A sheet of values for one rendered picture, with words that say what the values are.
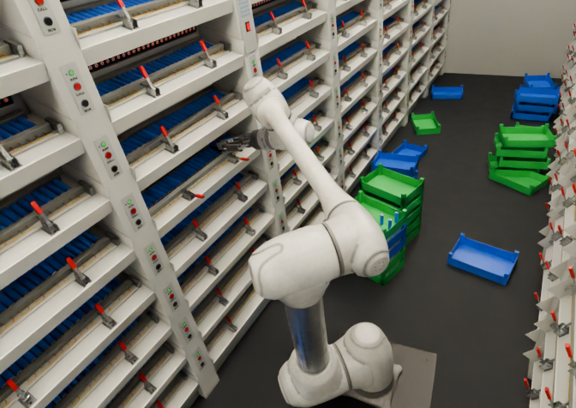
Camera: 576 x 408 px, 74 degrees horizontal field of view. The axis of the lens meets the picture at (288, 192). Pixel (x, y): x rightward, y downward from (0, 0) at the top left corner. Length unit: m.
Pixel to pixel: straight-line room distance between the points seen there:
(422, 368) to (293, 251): 0.92
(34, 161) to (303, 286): 0.68
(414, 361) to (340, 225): 0.87
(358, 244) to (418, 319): 1.26
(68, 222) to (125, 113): 0.33
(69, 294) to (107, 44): 0.68
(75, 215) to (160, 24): 0.59
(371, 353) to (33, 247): 1.01
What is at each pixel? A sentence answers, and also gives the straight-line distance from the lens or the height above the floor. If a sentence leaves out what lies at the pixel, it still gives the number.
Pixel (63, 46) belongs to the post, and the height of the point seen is 1.49.
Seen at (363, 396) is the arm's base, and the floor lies 0.28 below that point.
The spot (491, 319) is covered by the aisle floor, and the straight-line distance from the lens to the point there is 2.16.
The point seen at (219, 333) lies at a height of 0.14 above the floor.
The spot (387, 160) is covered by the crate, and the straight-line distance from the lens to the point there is 3.07.
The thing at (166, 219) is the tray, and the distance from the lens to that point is 1.36.
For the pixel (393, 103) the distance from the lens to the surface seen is 3.43.
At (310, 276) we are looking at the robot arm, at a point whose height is 1.03.
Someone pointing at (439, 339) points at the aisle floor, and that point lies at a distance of 2.04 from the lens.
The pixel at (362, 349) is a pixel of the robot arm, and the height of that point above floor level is 0.52.
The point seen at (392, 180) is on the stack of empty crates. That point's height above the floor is 0.32.
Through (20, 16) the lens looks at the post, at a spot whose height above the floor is 1.57.
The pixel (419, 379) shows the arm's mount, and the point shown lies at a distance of 1.61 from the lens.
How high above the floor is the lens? 1.65
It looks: 34 degrees down
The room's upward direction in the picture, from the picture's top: 9 degrees counter-clockwise
